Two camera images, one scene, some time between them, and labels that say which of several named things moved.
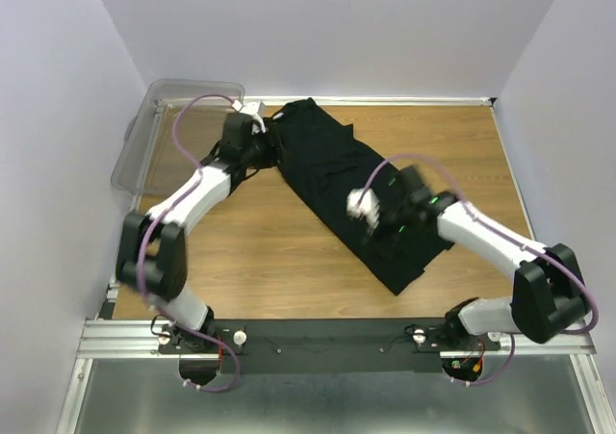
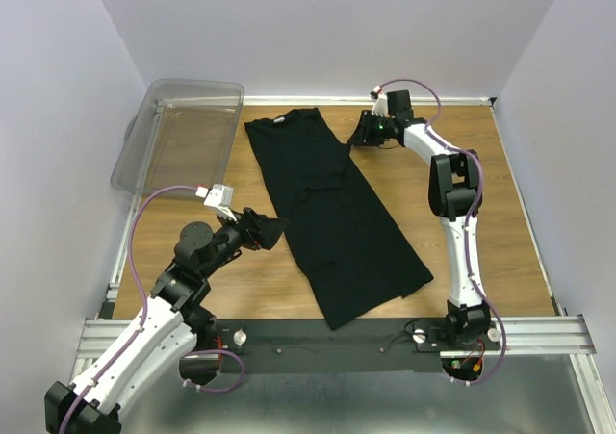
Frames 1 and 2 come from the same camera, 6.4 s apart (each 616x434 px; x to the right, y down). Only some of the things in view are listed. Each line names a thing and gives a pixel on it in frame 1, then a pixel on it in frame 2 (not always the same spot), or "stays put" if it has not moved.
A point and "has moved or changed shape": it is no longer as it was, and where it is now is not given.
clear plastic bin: [178, 126] stays put
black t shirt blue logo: [329, 161] has moved or changed shape
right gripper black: [381, 229] to [361, 136]
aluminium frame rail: [103, 336] stays put
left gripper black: [271, 151] to [257, 229]
